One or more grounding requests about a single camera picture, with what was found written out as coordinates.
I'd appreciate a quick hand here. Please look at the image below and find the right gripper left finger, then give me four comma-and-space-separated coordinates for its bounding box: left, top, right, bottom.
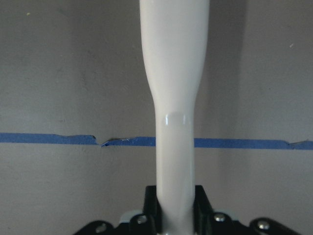
75, 186, 162, 235

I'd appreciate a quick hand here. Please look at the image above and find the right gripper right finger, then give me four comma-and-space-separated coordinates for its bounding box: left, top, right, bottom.
194, 185, 304, 235

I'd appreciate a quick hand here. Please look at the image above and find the beige hand brush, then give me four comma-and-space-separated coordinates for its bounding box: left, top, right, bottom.
139, 0, 209, 235

